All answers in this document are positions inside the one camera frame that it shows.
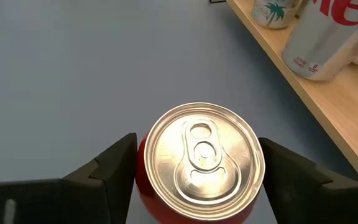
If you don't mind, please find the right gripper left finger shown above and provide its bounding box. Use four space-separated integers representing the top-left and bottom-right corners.
61 133 138 224

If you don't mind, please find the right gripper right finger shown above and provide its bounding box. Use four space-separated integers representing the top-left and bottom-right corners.
258 137 334 224

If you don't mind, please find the red Fanta can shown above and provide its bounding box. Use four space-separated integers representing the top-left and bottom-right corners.
134 101 266 224

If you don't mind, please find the white Celsius can black lid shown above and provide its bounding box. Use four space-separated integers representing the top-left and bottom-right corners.
251 0 306 30

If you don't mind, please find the wooden shelf black wire frame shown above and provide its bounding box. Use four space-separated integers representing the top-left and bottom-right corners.
227 0 358 185

